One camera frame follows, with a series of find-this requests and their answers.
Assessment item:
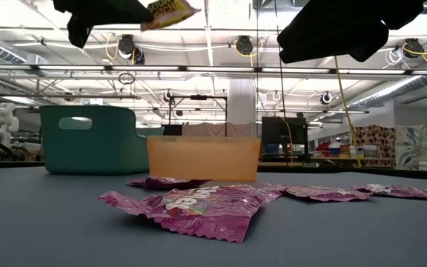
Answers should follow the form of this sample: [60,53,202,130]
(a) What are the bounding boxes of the small black monitor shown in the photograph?
[162,125,183,136]

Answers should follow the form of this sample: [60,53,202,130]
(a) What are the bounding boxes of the orange plastic bin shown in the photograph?
[146,135,262,182]

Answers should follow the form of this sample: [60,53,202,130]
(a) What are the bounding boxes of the yellow Sour Patch candy packet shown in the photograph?
[140,0,202,33]

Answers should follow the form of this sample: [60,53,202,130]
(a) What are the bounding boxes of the floral fabric panel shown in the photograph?
[394,125,427,171]

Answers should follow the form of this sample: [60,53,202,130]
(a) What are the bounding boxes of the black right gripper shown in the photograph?
[277,0,389,64]

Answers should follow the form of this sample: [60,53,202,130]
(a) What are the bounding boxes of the black gantry stand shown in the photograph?
[168,94,228,137]

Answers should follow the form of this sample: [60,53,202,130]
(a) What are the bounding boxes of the white robot figure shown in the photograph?
[0,102,20,149]

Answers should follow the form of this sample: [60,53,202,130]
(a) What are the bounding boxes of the brown patterned fabric panel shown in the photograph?
[352,125,397,168]

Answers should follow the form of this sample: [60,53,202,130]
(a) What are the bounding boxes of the colourful storage boxes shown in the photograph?
[315,140,380,159]

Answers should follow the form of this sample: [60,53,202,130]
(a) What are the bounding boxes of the green plastic bin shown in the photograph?
[39,105,165,175]

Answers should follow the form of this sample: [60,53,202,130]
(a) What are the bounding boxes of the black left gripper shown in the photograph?
[52,0,154,49]

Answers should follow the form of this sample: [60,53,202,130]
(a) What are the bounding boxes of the yellow hanging cable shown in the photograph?
[334,55,363,168]

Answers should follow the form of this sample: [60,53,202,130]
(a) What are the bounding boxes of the large black monitor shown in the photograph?
[261,116,309,146]

